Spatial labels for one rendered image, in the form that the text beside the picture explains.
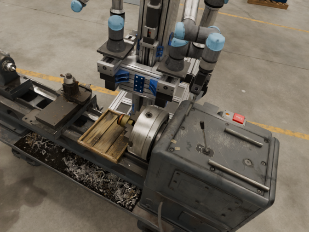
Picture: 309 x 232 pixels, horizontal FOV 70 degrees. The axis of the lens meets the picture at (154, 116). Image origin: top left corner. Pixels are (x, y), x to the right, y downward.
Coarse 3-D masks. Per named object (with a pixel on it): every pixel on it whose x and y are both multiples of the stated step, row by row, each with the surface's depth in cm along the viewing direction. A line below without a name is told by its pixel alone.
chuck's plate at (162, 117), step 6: (162, 114) 123; (168, 114) 131; (156, 120) 119; (162, 120) 120; (168, 120) 141; (156, 126) 117; (150, 132) 117; (156, 132) 120; (150, 138) 116; (144, 144) 118; (150, 144) 117; (144, 150) 119; (150, 150) 125; (144, 156) 122; (150, 156) 137
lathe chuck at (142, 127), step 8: (144, 112) 122; (152, 112) 123; (160, 112) 125; (144, 120) 119; (152, 120) 119; (136, 128) 118; (144, 128) 117; (136, 136) 118; (144, 136) 117; (136, 144) 120; (136, 152) 124
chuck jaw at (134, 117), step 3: (144, 105) 134; (141, 108) 131; (144, 108) 131; (138, 111) 132; (141, 111) 131; (132, 114) 133; (135, 114) 132; (138, 114) 132; (132, 117) 133; (135, 117) 132; (135, 120) 133
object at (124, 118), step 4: (120, 116) 133; (124, 116) 133; (128, 116) 134; (120, 120) 133; (124, 120) 132; (128, 120) 133; (132, 120) 133; (120, 124) 133; (124, 124) 132; (132, 124) 138
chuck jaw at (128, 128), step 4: (128, 124) 131; (124, 128) 131; (128, 128) 128; (124, 132) 128; (128, 132) 126; (124, 136) 123; (128, 136) 123; (124, 140) 125; (128, 140) 124; (128, 144) 123; (132, 144) 122
